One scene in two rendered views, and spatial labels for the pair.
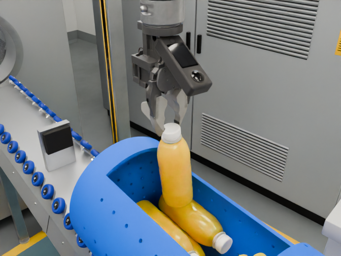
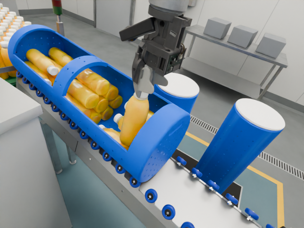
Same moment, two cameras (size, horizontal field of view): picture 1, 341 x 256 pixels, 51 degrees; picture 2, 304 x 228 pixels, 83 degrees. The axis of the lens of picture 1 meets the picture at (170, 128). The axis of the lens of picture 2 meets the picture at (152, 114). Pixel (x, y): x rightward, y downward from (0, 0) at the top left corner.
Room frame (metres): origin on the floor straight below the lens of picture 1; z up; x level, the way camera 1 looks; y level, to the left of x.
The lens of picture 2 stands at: (0.99, -0.10, 1.55)
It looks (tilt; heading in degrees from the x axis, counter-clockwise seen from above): 39 degrees down; 160
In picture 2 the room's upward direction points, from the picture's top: 14 degrees clockwise
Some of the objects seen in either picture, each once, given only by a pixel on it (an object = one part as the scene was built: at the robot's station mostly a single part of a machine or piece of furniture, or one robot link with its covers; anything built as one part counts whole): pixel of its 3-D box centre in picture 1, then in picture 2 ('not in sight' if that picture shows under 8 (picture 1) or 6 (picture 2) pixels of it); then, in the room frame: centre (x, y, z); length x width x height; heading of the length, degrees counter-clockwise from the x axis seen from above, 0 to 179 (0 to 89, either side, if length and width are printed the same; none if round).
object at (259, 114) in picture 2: not in sight; (259, 112); (0.38, 0.77, 1.03); 0.28 x 0.28 x 0.01
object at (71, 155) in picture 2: not in sight; (69, 140); (-0.06, -0.38, 0.31); 0.06 x 0.06 x 0.63; 39
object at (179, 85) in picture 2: not in sight; (177, 83); (0.11, 0.34, 1.03); 0.28 x 0.28 x 0.01
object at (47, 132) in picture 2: not in sight; (52, 149); (0.03, -0.49, 0.31); 0.06 x 0.06 x 0.63; 39
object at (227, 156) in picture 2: not in sight; (225, 158); (0.38, 0.77, 0.59); 0.28 x 0.28 x 0.88
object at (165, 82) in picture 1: (160, 56); (162, 41); (0.62, 0.02, 1.43); 0.09 x 0.08 x 0.12; 39
